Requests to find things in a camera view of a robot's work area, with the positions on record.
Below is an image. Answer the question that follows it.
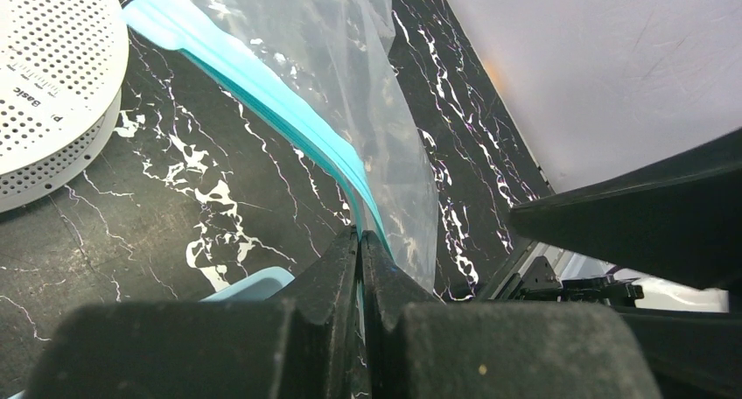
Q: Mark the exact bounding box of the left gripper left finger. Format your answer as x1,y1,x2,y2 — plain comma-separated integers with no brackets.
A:
25,227,359,398

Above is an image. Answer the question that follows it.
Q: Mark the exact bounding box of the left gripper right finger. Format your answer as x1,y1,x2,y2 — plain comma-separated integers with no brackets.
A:
360,231,661,398

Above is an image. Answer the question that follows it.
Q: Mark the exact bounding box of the clear zip top bag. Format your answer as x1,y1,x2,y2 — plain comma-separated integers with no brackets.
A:
122,0,438,290

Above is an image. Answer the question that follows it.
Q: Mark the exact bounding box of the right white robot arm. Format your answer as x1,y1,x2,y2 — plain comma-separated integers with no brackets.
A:
460,130,741,398

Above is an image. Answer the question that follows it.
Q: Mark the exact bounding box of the light blue plastic basket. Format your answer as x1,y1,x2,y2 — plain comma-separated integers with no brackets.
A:
202,266,295,302

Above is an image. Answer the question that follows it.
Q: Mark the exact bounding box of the grey filament spool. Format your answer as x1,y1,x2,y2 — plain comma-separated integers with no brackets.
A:
1,0,129,211

